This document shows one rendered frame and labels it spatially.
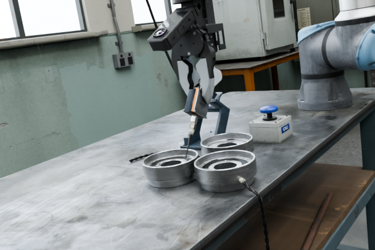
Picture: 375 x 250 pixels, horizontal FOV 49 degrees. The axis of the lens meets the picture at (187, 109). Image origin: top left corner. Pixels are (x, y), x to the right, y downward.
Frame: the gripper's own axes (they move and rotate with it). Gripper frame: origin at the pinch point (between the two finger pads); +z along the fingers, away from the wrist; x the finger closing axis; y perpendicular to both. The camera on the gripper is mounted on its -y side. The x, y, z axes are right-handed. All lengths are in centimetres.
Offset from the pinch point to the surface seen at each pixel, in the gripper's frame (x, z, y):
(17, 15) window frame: 159, -35, 65
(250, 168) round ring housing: -15.4, 9.9, -9.4
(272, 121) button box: -7.9, 8.7, 14.9
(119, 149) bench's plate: 28.1, 13.0, 2.3
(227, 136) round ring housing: -1.6, 9.8, 6.1
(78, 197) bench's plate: 12.8, 12.9, -23.0
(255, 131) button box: -4.5, 10.6, 13.3
